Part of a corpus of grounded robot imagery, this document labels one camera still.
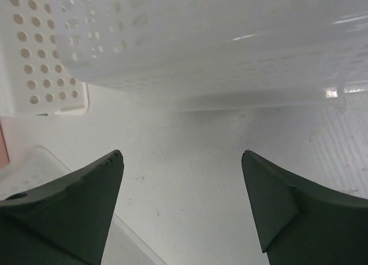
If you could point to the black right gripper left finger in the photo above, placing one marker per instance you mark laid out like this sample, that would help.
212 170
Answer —
65 221

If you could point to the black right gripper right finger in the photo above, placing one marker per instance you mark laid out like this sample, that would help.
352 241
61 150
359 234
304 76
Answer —
301 222

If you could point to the large white perforated basket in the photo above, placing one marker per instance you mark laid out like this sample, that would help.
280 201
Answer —
38 166

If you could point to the pink plastic basket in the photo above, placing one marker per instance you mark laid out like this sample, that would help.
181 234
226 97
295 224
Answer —
4 157

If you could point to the cream white small basket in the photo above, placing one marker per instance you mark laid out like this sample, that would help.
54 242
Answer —
33 80

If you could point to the translucent white basket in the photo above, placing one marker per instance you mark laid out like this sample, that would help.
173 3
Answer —
196 55

